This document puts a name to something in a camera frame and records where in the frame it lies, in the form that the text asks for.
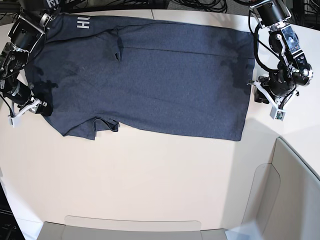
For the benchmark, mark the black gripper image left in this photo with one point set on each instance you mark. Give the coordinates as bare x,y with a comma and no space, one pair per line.
33,105

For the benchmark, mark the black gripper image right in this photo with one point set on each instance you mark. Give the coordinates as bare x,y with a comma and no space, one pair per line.
262,94

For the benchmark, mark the dark blue t-shirt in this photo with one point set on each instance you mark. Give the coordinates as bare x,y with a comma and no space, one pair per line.
150,80

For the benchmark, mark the robot arm image right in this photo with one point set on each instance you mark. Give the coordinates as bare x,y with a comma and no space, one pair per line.
293,70

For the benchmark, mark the grey bin right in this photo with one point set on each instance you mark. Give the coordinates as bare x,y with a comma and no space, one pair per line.
284,200

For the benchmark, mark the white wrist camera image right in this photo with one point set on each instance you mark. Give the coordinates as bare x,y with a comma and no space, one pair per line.
277,114

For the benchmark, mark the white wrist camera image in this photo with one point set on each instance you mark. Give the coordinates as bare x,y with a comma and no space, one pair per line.
277,114
14,121

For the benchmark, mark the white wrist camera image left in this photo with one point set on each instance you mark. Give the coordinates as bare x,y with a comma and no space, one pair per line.
14,121

